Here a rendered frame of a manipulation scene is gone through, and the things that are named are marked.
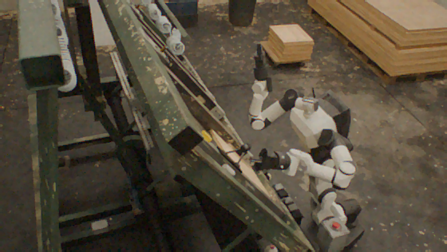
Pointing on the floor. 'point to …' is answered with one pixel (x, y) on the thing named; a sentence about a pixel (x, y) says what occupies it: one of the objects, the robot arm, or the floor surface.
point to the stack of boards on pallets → (389, 34)
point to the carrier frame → (223, 232)
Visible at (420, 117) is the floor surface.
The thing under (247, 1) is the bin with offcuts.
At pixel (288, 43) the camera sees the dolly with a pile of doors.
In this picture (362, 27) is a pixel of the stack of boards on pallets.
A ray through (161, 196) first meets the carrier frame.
